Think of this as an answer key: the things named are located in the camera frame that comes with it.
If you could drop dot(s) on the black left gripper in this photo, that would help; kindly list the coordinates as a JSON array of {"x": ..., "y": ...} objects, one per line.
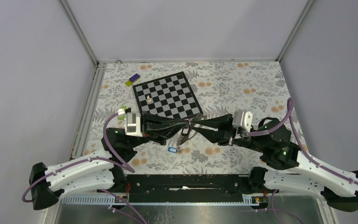
[{"x": 159, "y": 129}]

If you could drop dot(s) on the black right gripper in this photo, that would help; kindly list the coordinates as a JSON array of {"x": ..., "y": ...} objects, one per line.
[{"x": 224, "y": 133}]

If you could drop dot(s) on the blue capped key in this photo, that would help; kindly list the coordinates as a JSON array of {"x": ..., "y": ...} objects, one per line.
[{"x": 172, "y": 149}]

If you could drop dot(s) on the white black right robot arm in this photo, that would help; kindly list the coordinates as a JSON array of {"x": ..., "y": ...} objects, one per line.
[{"x": 288, "y": 167}]

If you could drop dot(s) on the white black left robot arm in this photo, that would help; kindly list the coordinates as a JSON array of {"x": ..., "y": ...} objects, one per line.
[{"x": 122, "y": 133}]

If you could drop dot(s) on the black grey chessboard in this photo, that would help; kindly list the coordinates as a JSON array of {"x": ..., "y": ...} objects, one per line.
[{"x": 172, "y": 97}]

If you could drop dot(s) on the floral table mat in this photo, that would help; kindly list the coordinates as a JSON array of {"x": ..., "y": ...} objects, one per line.
[{"x": 220, "y": 88}]

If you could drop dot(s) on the purple yellow toy brick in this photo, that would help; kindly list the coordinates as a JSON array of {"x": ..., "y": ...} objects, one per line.
[{"x": 132, "y": 79}]

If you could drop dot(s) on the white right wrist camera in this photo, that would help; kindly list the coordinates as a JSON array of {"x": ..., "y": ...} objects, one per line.
[{"x": 242, "y": 119}]

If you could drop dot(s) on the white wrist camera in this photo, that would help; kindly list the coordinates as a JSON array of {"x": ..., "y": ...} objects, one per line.
[
  {"x": 132, "y": 122},
  {"x": 242, "y": 119}
]

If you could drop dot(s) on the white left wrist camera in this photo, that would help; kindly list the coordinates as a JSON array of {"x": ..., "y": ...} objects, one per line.
[{"x": 132, "y": 122}]

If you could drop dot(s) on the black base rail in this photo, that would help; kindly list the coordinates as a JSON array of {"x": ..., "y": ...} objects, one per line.
[{"x": 184, "y": 188}]

